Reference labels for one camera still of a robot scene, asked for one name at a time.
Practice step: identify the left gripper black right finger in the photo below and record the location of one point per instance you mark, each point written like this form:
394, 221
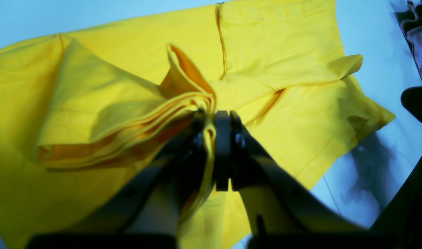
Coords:
282, 213

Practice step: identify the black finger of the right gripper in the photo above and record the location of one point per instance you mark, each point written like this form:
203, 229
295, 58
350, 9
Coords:
411, 100

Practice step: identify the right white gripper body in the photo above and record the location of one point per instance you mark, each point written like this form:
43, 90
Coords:
402, 218

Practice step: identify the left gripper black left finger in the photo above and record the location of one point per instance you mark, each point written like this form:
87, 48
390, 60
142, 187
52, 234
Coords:
146, 211

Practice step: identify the orange yellow T-shirt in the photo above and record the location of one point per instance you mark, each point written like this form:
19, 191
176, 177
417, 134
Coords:
81, 113

